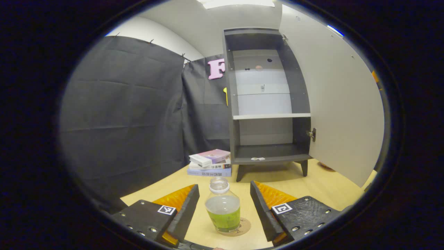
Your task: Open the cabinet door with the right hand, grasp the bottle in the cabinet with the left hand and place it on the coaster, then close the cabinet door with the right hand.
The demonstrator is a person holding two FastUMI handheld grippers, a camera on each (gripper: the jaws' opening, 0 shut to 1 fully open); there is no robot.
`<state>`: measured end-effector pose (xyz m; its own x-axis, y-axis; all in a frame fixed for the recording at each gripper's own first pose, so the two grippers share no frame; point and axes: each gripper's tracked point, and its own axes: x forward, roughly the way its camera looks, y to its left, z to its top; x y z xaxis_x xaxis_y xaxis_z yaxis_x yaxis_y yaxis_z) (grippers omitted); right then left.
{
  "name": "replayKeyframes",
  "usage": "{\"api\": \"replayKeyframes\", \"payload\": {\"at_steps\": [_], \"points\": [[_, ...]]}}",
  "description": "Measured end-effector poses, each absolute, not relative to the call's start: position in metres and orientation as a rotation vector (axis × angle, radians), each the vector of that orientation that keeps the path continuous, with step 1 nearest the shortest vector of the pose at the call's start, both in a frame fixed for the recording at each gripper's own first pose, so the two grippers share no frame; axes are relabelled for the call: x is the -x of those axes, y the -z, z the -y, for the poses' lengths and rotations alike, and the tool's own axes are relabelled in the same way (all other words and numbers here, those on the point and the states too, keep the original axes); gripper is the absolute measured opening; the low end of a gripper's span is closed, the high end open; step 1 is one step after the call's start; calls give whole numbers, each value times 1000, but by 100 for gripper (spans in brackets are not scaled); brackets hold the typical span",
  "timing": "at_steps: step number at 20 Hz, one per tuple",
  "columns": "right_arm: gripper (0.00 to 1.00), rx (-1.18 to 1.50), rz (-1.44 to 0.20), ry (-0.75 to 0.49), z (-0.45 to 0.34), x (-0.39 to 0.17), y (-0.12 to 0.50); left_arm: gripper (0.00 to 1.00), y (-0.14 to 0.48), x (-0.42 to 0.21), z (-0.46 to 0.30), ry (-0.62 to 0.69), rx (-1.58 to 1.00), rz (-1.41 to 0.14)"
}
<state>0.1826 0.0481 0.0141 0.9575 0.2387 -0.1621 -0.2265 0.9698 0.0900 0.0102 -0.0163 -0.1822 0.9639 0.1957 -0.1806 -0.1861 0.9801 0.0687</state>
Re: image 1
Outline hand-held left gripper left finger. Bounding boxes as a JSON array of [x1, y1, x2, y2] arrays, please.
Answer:
[[112, 185, 201, 249]]

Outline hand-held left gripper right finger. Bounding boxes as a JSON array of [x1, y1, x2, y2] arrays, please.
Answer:
[[250, 181, 342, 248]]

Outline grey cabinet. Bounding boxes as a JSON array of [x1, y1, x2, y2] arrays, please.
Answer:
[[222, 28, 313, 182]]

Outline pink book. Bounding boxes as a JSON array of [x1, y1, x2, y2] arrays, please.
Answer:
[[189, 149, 231, 167]]

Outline clear bottle green label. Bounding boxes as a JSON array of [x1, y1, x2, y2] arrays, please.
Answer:
[[205, 177, 241, 234]]

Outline black backdrop cloth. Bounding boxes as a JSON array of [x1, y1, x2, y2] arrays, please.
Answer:
[[59, 35, 231, 214]]

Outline white cabinet door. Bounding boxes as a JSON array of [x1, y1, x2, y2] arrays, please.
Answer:
[[279, 3, 385, 188]]

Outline blue book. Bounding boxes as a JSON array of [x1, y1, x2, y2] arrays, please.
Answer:
[[187, 167, 232, 177]]

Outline white book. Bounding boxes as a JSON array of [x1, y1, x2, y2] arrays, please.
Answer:
[[190, 159, 231, 170]]

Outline round brown coaster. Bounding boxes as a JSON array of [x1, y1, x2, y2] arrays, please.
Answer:
[[219, 217, 251, 237]]

